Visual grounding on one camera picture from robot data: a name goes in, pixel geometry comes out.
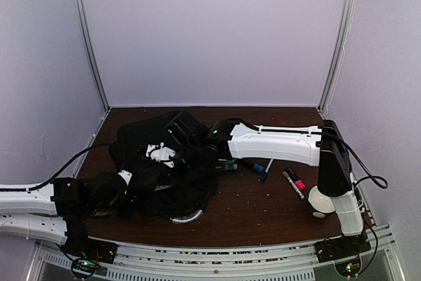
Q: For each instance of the right aluminium corner post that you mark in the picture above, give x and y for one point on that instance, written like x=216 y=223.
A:
x=337 y=56

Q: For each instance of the blue highlighter marker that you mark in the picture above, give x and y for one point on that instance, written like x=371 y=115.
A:
x=253 y=166

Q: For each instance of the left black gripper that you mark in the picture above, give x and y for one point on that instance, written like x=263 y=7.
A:
x=130 y=206

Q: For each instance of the aluminium corner post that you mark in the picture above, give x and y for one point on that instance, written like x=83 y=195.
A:
x=90 y=54
x=337 y=56

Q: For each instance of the white green glue stick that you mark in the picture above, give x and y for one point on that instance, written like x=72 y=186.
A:
x=226 y=167

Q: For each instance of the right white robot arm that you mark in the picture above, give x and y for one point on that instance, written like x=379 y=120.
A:
x=320 y=146

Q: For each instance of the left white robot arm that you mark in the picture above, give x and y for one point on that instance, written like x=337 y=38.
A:
x=57 y=211

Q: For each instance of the blue capped white pen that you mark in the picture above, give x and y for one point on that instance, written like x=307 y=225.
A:
x=266 y=170

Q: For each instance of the aluminium front rail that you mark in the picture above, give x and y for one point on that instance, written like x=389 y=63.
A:
x=288 y=261

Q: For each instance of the black student backpack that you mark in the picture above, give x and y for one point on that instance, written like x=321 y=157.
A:
x=158 y=190

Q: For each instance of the white marker pen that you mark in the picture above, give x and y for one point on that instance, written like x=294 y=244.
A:
x=292 y=184

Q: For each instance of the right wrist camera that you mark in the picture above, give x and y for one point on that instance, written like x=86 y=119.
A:
x=161 y=154

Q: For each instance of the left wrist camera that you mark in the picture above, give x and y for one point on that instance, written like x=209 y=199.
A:
x=126 y=176

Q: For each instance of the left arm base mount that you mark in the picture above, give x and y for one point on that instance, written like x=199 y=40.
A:
x=87 y=255

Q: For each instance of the pink highlighter marker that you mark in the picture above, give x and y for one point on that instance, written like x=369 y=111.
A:
x=295 y=178

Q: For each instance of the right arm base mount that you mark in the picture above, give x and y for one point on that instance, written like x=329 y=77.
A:
x=345 y=252

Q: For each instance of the white and dark blue bowl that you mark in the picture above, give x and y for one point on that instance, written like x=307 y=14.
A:
x=320 y=205

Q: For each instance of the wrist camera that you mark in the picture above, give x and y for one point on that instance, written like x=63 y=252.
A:
x=126 y=176
x=161 y=154

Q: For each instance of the left aluminium corner post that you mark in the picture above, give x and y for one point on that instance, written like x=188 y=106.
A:
x=90 y=54

